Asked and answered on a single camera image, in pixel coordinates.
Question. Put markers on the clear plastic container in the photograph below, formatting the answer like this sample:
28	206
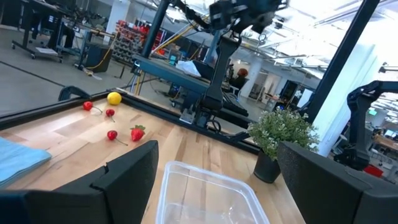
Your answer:
202	199

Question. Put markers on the grey side desk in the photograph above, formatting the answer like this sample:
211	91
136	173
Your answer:
161	71

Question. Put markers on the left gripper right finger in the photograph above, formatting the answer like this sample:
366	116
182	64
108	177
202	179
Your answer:
326	193

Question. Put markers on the person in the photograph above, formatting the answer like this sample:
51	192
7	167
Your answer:
239	81

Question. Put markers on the black box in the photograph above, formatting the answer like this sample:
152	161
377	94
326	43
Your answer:
98	59

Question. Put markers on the red parts bin shelf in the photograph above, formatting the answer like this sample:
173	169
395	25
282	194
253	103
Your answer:
136	34

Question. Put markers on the white crumpled paper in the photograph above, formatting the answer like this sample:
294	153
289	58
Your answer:
188	68

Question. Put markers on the red toy strawberry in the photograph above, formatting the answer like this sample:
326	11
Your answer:
137	134

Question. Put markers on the black workbench cart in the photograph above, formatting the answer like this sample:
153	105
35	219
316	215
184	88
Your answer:
28	25

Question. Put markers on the yellow toy lemon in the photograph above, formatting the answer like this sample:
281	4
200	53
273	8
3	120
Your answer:
114	98

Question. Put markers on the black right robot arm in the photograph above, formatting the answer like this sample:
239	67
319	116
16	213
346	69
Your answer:
222	68

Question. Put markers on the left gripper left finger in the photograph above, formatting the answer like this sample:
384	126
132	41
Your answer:
118	193

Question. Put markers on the green potted plant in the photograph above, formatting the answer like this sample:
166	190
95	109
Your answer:
280	130

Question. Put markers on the black stand pole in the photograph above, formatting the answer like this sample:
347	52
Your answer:
155	28

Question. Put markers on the red box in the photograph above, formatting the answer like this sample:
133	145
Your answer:
373	171

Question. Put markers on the teal folded cloth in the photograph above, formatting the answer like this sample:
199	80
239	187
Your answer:
18	161

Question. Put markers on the red toy cherry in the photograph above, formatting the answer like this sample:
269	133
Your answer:
110	112
112	134
88	105

